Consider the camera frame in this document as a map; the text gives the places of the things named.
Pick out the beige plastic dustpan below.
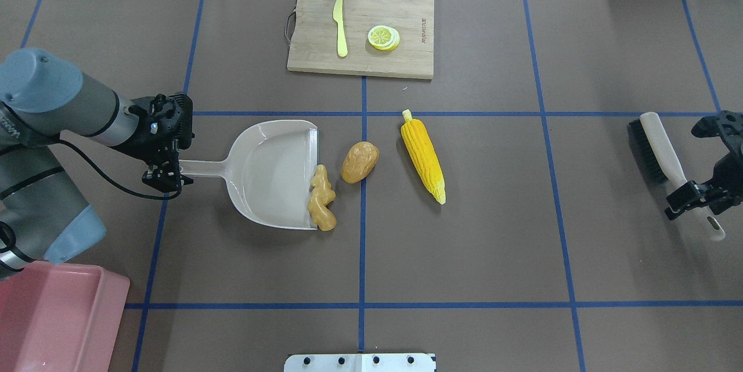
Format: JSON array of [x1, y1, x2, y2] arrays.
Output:
[[179, 119, 319, 230]]

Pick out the yellow toy lemon slices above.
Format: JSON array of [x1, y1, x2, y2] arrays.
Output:
[[367, 25, 401, 51]]

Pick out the yellow plastic toy knife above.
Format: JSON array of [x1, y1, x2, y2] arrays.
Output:
[[332, 0, 348, 57]]

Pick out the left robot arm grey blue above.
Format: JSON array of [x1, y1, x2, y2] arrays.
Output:
[[1, 48, 194, 280]]

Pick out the pink plastic bin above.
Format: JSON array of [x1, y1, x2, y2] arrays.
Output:
[[1, 261, 130, 371]]

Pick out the yellow toy ginger root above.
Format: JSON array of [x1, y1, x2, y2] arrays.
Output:
[[307, 165, 337, 232]]

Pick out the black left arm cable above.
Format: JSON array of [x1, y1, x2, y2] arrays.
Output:
[[0, 137, 183, 201]]

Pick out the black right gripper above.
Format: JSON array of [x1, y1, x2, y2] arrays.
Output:
[[665, 110, 742, 221]]

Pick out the beige hand brush black bristles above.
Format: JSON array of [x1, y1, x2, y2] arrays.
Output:
[[628, 112, 726, 241]]

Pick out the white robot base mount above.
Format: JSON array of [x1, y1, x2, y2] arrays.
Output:
[[283, 353, 437, 371]]

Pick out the yellow toy corn cob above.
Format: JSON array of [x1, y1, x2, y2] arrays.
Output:
[[401, 109, 446, 205]]

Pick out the brown toy potato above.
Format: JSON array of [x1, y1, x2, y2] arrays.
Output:
[[341, 141, 380, 184]]

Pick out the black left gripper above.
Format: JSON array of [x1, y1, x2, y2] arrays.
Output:
[[119, 92, 194, 193]]

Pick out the wooden cutting board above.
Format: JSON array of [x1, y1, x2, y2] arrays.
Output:
[[287, 0, 435, 80]]

